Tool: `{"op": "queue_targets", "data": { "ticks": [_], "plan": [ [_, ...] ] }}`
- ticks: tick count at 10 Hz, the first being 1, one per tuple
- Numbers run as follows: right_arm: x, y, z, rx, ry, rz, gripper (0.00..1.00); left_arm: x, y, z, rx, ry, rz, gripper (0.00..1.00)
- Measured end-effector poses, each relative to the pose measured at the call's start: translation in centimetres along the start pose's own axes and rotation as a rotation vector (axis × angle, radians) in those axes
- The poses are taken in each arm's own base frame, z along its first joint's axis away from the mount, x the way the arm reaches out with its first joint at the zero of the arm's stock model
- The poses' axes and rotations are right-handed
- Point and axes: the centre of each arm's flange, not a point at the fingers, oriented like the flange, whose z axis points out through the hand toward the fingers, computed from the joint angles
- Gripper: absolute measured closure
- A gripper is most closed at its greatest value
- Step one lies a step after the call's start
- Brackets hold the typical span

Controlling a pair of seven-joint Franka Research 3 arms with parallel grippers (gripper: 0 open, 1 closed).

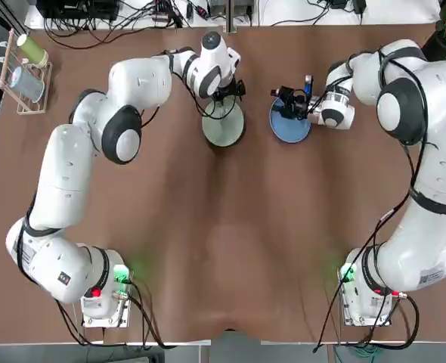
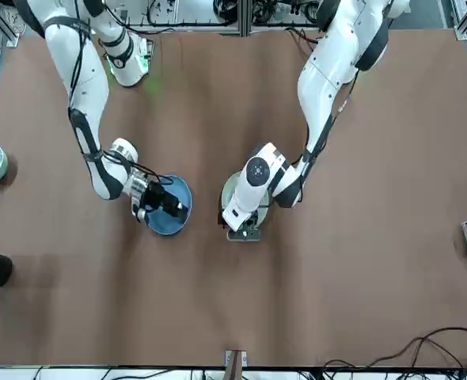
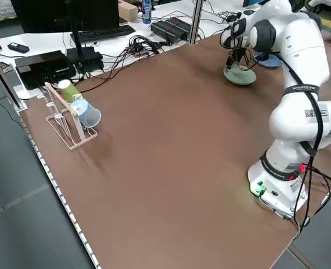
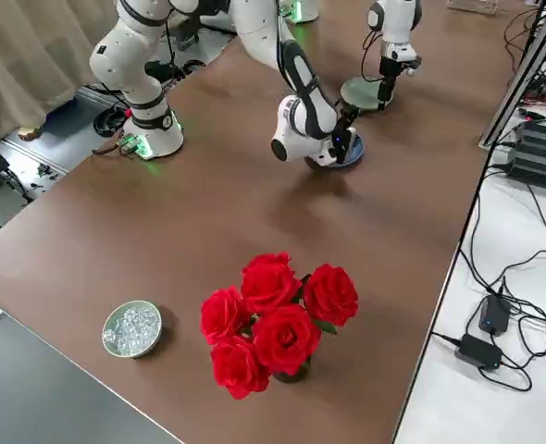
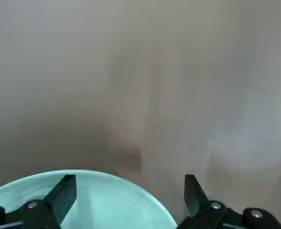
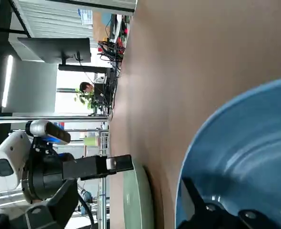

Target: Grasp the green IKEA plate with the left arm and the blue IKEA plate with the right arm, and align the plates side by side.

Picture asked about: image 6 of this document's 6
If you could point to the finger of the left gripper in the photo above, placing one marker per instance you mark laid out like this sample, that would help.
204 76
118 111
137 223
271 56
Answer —
95 176
123 163

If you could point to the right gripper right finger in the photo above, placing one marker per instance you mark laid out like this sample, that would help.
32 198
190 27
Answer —
197 207

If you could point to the aluminium frame post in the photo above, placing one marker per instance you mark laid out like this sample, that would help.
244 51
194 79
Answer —
47 119

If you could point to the green paper cup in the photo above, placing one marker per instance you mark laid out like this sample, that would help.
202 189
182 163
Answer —
91 141

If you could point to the black monitor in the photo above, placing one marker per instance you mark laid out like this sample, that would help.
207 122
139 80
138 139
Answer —
52 50

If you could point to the green plate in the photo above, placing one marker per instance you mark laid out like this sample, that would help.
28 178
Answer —
135 195

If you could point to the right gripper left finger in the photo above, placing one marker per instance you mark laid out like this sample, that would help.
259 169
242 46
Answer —
59 202

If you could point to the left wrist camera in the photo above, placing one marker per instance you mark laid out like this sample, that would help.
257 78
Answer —
50 131

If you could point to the black monitor stand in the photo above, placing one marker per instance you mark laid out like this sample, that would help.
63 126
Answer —
83 68

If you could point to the green potted plant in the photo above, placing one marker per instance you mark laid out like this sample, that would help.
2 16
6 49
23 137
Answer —
89 100

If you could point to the blue plate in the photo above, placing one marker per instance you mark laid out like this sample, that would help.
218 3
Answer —
245 155

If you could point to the person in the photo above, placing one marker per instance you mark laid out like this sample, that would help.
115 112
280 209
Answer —
86 87

